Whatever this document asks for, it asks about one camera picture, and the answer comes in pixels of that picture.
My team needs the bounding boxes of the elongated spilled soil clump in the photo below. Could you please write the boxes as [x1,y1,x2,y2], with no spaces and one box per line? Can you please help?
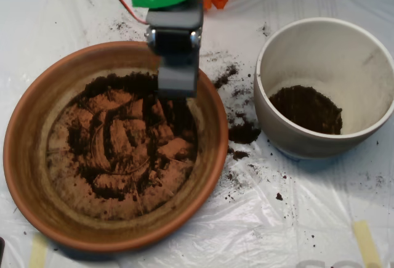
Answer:
[214,64,240,89]

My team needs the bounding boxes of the large spilled soil pile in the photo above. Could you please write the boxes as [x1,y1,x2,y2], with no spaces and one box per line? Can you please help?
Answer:
[228,120,262,145]

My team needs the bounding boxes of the small spilled soil clump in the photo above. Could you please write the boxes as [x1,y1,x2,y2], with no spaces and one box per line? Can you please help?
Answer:
[232,149,251,161]

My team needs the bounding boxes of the white ceramic pot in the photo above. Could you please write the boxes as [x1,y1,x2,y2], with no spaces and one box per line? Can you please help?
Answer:
[254,17,394,161]

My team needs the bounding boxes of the terracotta saucer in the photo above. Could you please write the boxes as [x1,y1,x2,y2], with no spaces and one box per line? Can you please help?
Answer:
[2,40,230,253]

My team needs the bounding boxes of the clear plastic sheet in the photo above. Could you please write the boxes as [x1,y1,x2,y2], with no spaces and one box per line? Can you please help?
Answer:
[0,0,394,268]

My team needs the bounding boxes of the beige masking tape strip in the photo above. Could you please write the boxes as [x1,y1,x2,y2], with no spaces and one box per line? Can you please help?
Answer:
[353,221,382,268]
[28,233,49,268]

